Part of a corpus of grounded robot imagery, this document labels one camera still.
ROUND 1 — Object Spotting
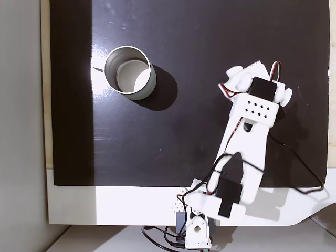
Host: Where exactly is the thin black cable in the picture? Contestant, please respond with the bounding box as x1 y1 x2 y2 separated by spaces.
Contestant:
267 131 328 195

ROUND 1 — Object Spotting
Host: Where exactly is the black table mat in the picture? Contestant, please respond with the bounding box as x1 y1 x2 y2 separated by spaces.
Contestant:
49 0 330 188

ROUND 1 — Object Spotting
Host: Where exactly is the grey metal cup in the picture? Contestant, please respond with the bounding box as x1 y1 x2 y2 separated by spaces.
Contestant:
104 46 158 101

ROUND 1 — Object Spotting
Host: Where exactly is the red white servo cable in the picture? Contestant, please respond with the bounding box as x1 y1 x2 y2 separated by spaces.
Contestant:
269 61 282 82
217 82 238 100

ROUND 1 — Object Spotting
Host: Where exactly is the black power cable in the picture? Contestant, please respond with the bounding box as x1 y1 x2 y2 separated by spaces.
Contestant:
141 224 186 249

